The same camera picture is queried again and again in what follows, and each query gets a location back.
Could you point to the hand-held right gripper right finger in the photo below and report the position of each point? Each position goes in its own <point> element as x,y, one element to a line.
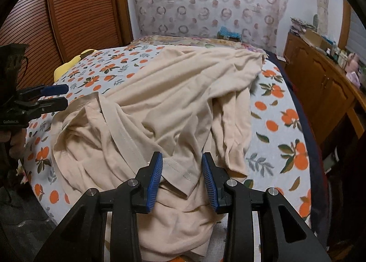
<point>210,183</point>

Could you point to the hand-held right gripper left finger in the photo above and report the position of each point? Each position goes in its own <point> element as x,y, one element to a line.
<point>154,183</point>

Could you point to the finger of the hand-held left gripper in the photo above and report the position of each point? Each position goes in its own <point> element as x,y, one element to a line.
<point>55,89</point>
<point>54,104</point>

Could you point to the pale peach printed t-shirt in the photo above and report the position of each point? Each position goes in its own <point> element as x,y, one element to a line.
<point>171,93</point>

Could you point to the person's left hand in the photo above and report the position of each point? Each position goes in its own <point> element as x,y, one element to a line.
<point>15,142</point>

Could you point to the yellow plush toy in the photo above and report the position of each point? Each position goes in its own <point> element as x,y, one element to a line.
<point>61,71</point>

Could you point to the orange fruit print bedsheet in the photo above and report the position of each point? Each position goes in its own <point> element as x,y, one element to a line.
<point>271,142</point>

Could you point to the ribbed wooden wardrobe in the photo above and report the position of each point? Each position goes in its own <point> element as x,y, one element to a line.
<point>80,16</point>

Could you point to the dark patterned cloth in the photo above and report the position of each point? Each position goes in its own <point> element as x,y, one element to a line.
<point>23,222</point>

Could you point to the floral quilt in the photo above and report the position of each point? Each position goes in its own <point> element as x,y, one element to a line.
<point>177,40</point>

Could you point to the teal fluffy item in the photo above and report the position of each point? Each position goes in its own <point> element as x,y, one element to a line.
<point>228,33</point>

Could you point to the wooden cabinet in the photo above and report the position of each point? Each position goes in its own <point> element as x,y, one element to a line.
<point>320,79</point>

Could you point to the cardboard box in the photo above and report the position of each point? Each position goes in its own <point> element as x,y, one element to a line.
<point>313,38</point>

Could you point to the pink tissue box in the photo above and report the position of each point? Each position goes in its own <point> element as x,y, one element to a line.
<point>354,77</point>

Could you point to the pile of papers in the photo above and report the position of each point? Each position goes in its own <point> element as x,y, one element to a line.
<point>301,25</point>

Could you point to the pink kettle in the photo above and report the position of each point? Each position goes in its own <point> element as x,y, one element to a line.
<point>353,63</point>

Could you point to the grey window blinds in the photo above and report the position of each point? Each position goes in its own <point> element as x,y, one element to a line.
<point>359,36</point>

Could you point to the cream lace curtain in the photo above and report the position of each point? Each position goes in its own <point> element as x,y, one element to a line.
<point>321,4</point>

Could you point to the wooden window frame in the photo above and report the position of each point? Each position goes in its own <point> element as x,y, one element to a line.
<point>345,24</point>

